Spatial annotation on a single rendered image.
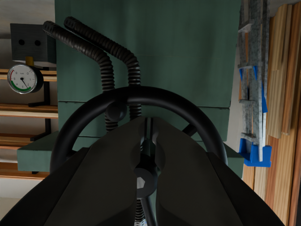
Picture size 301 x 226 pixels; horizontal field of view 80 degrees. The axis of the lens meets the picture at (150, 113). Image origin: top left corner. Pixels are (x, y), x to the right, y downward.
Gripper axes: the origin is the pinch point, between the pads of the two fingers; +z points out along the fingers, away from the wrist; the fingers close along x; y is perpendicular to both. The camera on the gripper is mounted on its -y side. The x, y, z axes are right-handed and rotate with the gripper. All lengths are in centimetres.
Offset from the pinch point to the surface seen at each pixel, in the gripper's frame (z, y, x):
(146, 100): 13.8, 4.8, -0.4
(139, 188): 8.0, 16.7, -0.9
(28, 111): 207, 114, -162
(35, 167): 24.5, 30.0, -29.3
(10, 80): 26.3, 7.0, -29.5
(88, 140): 27.2, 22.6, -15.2
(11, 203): 187, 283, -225
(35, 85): 25.8, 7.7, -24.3
